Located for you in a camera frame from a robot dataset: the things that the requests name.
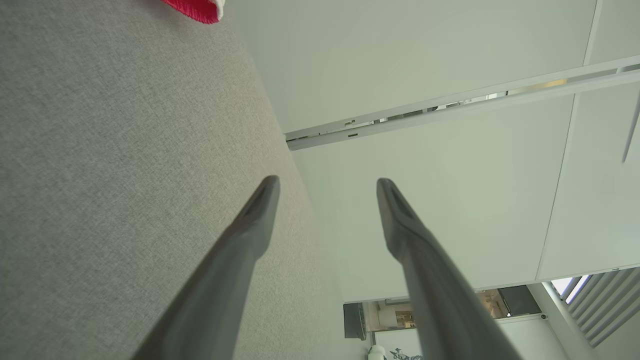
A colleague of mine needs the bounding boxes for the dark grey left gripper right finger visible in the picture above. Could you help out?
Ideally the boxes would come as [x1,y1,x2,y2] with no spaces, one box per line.
[376,177,521,360]

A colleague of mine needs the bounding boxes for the grey double partition post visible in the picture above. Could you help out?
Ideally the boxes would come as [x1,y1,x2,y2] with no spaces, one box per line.
[285,55,640,152]

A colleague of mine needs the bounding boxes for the grey window blinds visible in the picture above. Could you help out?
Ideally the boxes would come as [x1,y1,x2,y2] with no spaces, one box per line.
[564,267,640,349]

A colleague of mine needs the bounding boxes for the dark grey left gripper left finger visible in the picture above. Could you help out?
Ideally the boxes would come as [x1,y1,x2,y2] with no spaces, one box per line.
[131,175,280,360]

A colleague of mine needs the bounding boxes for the red shorts with white stripes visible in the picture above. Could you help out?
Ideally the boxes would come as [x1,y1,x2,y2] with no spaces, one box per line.
[161,0,226,25]

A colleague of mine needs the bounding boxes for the dark grey screen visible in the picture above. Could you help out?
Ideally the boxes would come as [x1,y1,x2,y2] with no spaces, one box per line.
[343,301,369,341]

